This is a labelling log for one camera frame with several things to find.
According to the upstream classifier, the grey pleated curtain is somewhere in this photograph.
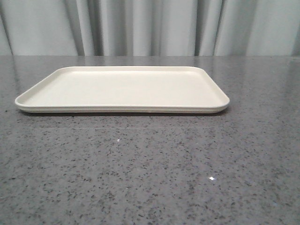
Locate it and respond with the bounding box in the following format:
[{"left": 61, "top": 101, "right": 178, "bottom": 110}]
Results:
[{"left": 0, "top": 0, "right": 300, "bottom": 56}]

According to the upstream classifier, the cream rectangular plastic tray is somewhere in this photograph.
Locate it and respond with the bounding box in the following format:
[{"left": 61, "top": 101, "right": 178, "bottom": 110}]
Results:
[{"left": 15, "top": 66, "right": 230, "bottom": 113}]

